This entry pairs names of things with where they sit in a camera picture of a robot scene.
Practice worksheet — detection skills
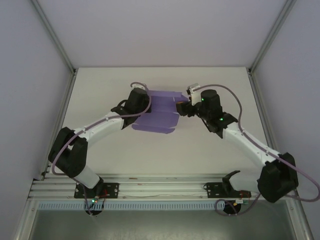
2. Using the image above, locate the purple paper box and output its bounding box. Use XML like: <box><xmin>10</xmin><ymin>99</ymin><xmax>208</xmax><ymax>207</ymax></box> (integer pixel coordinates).
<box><xmin>131</xmin><ymin>88</ymin><xmax>191</xmax><ymax>136</ymax></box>

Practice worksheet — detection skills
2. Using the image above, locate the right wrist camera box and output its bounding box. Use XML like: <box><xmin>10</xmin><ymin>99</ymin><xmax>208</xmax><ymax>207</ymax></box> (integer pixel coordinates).
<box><xmin>186</xmin><ymin>83</ymin><xmax>201</xmax><ymax>106</ymax></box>

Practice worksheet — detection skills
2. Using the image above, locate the aluminium table side rail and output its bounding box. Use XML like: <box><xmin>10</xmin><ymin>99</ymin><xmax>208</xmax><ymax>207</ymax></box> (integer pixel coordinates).
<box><xmin>33</xmin><ymin>69</ymin><xmax>78</xmax><ymax>181</ymax></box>
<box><xmin>247</xmin><ymin>68</ymin><xmax>298</xmax><ymax>181</ymax></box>

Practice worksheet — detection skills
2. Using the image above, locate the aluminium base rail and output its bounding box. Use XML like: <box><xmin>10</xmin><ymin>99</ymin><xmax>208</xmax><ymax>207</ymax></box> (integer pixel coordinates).
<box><xmin>27</xmin><ymin>174</ymin><xmax>300</xmax><ymax>201</ymax></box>

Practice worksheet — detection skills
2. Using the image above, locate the aluminium frame post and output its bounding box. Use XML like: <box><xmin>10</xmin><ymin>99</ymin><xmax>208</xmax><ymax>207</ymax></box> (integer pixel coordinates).
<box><xmin>31</xmin><ymin>0</ymin><xmax>77</xmax><ymax>76</ymax></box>
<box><xmin>248</xmin><ymin>0</ymin><xmax>295</xmax><ymax>75</ymax></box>

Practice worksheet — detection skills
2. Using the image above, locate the white slotted cable duct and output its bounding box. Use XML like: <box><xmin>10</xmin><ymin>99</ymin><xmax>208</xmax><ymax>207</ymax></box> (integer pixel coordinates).
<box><xmin>37</xmin><ymin>201</ymin><xmax>226</xmax><ymax>211</ymax></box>

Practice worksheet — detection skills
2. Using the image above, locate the black round cable grommet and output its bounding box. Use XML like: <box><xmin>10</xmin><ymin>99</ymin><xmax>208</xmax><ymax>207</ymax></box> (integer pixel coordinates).
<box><xmin>223</xmin><ymin>201</ymin><xmax>242</xmax><ymax>216</ymax></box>
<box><xmin>84</xmin><ymin>207</ymin><xmax>103</xmax><ymax>217</ymax></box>

